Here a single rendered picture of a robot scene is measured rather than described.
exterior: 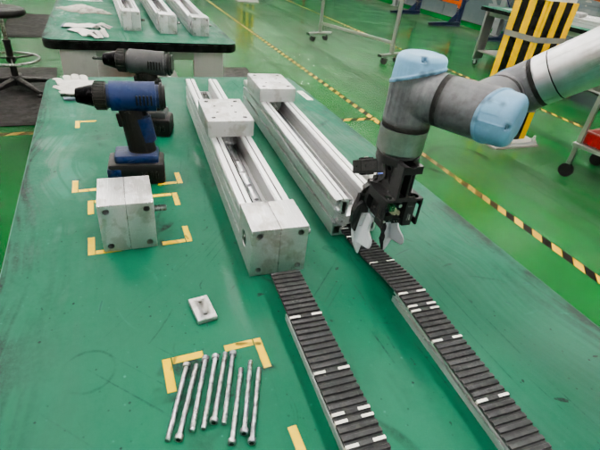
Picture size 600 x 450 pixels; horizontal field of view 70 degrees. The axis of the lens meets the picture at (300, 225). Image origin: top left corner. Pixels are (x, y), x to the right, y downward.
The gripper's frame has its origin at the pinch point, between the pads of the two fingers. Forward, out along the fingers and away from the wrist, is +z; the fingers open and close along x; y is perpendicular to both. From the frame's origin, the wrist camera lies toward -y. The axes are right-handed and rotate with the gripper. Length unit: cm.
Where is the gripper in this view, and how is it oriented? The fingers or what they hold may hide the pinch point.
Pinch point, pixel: (369, 243)
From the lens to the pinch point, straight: 84.1
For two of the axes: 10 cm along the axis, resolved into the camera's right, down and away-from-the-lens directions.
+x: 9.4, -1.0, 3.3
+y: 3.2, 5.5, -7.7
